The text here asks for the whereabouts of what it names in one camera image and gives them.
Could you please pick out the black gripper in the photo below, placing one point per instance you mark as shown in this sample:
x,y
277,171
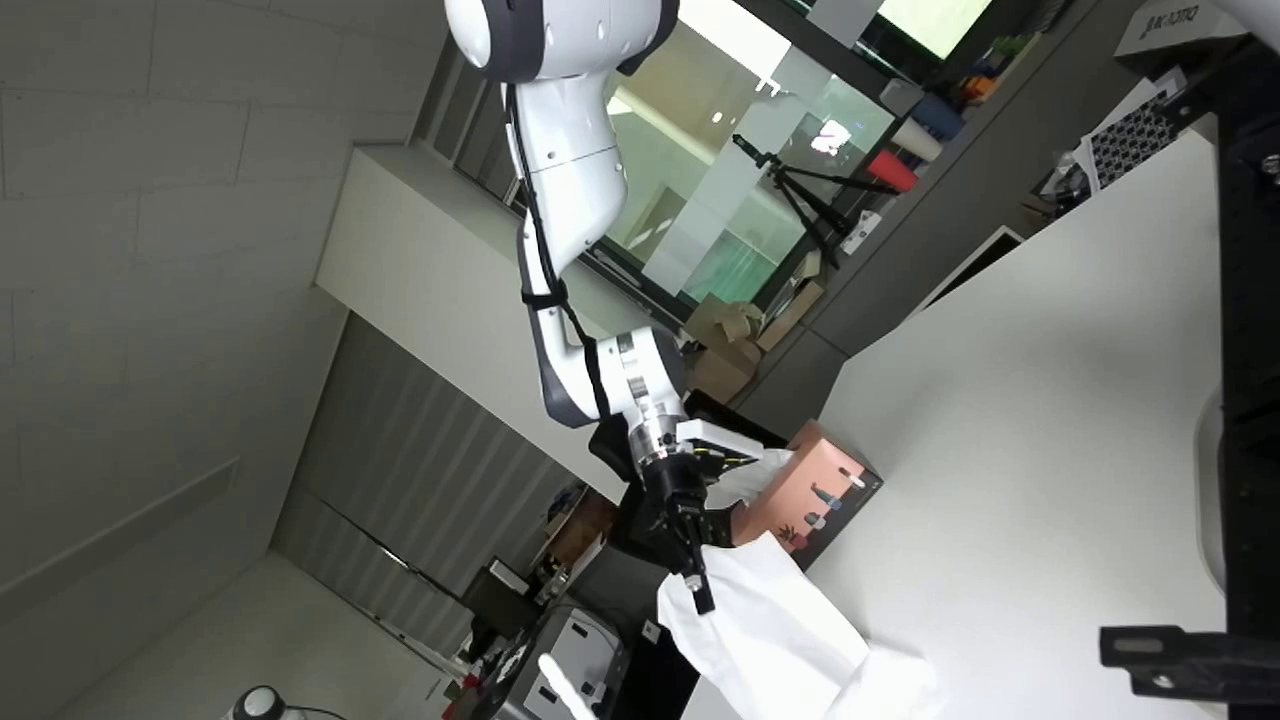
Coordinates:
x,y
674,502

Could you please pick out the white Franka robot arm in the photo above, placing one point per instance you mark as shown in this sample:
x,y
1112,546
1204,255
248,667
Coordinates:
x,y
573,144

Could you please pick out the pink tissue box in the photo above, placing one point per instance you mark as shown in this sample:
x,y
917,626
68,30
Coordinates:
x,y
835,456

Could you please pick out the brown cardboard box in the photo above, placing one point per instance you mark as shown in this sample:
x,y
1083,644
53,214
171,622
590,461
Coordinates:
x,y
794,308
721,361

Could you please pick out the grey box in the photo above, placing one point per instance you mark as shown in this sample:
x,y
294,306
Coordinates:
x,y
1182,33

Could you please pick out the white floor device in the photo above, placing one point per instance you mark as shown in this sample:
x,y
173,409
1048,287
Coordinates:
x,y
586,653

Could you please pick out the large black monitor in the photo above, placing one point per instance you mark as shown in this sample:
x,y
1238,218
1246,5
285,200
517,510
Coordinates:
x,y
604,445

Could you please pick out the black tripod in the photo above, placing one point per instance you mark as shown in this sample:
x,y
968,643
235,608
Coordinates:
x,y
783,173

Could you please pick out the white overhead cabinet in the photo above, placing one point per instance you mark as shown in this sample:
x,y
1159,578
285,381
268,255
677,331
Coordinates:
x,y
414,266

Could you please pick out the round grey floor object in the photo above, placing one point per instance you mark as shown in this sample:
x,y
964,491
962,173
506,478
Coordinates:
x,y
260,705

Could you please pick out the red container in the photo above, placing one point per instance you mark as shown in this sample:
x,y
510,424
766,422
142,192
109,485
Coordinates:
x,y
891,171

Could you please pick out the blue container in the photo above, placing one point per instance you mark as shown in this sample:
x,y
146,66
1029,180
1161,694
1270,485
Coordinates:
x,y
936,118

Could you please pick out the white hanging panel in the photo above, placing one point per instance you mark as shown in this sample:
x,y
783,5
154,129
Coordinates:
x,y
734,33

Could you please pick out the orange object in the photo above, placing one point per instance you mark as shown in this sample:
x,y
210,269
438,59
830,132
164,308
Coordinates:
x,y
981,90

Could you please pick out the bright screen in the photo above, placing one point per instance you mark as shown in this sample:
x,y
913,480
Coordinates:
x,y
932,23

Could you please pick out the black vertical stand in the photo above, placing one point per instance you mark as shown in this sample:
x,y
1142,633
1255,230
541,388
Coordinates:
x,y
1255,335

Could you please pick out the white perforated case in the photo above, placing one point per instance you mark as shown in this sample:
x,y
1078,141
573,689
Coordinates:
x,y
1132,132

